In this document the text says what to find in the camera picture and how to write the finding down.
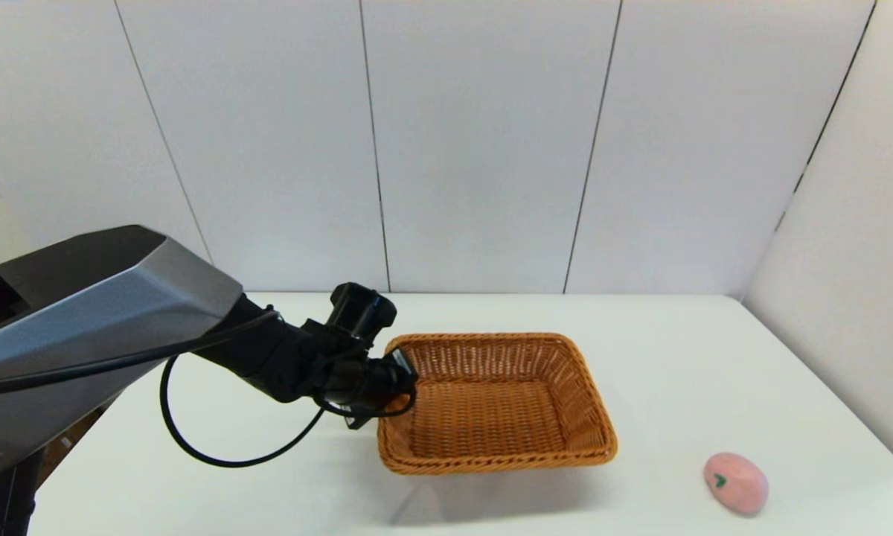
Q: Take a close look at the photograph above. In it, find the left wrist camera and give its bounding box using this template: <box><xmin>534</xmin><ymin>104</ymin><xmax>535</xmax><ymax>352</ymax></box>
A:
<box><xmin>325</xmin><ymin>282</ymin><xmax>398</xmax><ymax>351</ymax></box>

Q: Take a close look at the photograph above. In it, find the pink toy peach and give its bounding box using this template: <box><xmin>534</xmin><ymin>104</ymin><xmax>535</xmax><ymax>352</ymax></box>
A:
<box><xmin>703</xmin><ymin>452</ymin><xmax>769</xmax><ymax>515</ymax></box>

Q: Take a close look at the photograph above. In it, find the orange wicker basket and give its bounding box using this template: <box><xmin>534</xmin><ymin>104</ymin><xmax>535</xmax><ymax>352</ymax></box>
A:
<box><xmin>377</xmin><ymin>332</ymin><xmax>618</xmax><ymax>476</ymax></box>

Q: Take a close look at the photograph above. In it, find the brown cardboard box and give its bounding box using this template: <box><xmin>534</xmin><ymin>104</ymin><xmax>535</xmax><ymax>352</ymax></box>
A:
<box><xmin>39</xmin><ymin>406</ymin><xmax>112</xmax><ymax>491</ymax></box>

